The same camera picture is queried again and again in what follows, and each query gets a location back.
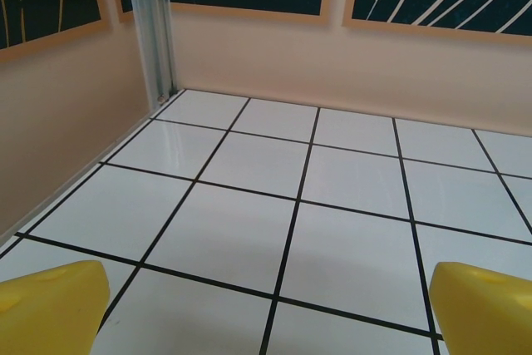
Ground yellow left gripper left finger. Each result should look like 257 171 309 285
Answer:
0 259 111 355

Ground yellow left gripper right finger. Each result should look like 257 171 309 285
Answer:
429 261 532 355

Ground aluminium side rail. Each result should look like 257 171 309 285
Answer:
0 91 180 248

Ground aluminium corner post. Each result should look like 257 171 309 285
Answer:
124 0 179 103

